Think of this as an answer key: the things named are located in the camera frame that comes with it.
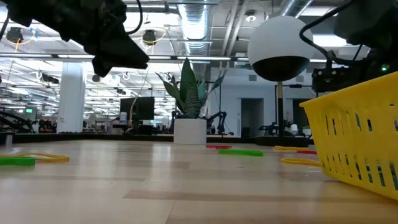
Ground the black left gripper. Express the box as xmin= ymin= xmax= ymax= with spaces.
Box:
xmin=6 ymin=0 xmax=150 ymax=78

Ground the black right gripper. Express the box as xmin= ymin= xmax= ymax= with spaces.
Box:
xmin=312 ymin=46 xmax=398 ymax=93

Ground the large yellow rubber band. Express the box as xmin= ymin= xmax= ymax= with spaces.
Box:
xmin=0 ymin=152 xmax=70 ymax=164

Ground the green rubber band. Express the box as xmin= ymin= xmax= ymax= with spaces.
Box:
xmin=0 ymin=156 xmax=36 ymax=166
xmin=218 ymin=149 xmax=264 ymax=157

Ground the black hanging ceiling fixture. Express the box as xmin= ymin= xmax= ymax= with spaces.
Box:
xmin=142 ymin=29 xmax=157 ymax=47
xmin=6 ymin=27 xmax=24 ymax=44

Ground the black computer monitor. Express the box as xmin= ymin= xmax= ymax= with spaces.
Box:
xmin=119 ymin=96 xmax=155 ymax=135

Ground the yellow plastic slotted basket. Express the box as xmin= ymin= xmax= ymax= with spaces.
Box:
xmin=300 ymin=71 xmax=398 ymax=201

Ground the white building column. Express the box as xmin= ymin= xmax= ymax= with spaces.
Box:
xmin=57 ymin=61 xmax=86 ymax=134

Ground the white globe lamp black stand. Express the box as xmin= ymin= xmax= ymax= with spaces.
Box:
xmin=248 ymin=15 xmax=316 ymax=148

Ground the green snake plant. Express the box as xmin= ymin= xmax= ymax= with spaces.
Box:
xmin=155 ymin=57 xmax=226 ymax=119

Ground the white round plant pot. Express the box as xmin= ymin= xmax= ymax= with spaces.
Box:
xmin=173 ymin=118 xmax=208 ymax=146

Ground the black background machine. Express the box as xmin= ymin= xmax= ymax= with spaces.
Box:
xmin=0 ymin=108 xmax=37 ymax=134

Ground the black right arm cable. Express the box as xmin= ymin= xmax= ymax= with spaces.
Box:
xmin=298 ymin=0 xmax=374 ymax=68

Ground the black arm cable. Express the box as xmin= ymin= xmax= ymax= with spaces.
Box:
xmin=298 ymin=0 xmax=374 ymax=68
xmin=125 ymin=0 xmax=144 ymax=35

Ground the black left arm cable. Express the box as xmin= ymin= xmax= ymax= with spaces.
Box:
xmin=125 ymin=0 xmax=144 ymax=35

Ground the silver ceiling air duct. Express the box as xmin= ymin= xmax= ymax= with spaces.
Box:
xmin=178 ymin=3 xmax=210 ymax=57

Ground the black aluminium table frame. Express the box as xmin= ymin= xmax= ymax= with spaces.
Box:
xmin=0 ymin=133 xmax=314 ymax=145

